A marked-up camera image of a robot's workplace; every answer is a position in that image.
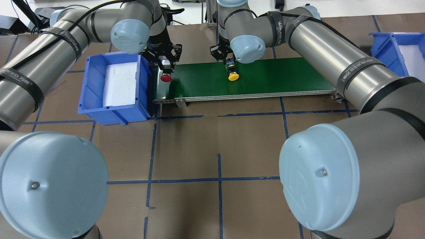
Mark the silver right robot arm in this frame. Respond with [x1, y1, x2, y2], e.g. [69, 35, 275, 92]
[174, 94, 359, 239]

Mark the white destination foam pad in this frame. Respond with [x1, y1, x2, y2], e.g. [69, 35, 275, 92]
[399, 45, 425, 83]

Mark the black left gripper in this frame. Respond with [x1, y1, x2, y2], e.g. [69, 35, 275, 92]
[141, 28, 183, 71]

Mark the yellow push button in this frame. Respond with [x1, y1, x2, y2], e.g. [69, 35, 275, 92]
[226, 64, 240, 81]

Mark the red push button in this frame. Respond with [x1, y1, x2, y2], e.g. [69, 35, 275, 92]
[160, 59, 174, 83]

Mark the blue source bin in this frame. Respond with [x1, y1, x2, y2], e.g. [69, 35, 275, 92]
[78, 52, 151, 125]

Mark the blue destination bin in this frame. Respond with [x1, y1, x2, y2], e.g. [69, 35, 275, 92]
[369, 32, 425, 77]

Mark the aluminium frame post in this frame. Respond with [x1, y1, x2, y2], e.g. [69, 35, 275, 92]
[204, 0, 218, 27]

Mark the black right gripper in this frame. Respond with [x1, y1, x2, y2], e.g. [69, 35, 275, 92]
[210, 36, 236, 67]

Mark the green conveyor belt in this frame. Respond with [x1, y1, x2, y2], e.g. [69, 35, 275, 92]
[152, 58, 335, 106]

